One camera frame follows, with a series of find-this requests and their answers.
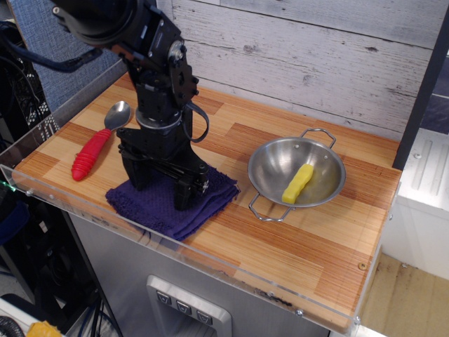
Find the black plastic crate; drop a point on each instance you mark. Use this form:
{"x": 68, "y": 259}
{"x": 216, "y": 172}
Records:
{"x": 23, "y": 103}

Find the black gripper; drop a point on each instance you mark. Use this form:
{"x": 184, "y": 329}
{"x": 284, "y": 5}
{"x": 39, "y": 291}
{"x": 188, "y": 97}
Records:
{"x": 145, "y": 151}

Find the yellow toy fry piece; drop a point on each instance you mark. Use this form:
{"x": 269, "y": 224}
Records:
{"x": 297, "y": 184}

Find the dark grey right post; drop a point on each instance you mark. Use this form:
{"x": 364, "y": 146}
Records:
{"x": 430, "y": 78}

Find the red handled metal spoon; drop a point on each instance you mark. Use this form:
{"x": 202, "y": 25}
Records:
{"x": 118, "y": 116}

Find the steel bowl with handles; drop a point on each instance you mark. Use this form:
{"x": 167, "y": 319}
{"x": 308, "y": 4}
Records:
{"x": 273, "y": 165}

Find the clear acrylic table guard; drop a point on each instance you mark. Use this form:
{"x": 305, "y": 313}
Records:
{"x": 303, "y": 276}

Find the white ribbed box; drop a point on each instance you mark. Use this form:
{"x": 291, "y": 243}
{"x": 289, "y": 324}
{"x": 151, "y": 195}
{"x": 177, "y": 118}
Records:
{"x": 416, "y": 230}

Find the yellow object at bottom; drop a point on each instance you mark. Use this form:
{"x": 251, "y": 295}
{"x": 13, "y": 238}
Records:
{"x": 43, "y": 329}

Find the purple towel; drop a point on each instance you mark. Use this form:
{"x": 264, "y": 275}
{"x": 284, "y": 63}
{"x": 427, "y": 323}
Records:
{"x": 154, "y": 207}

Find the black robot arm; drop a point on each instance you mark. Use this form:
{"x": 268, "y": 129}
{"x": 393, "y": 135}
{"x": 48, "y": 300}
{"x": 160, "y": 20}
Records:
{"x": 155, "y": 55}

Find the silver dispenser button panel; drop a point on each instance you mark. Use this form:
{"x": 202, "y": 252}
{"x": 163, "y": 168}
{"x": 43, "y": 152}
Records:
{"x": 179, "y": 312}

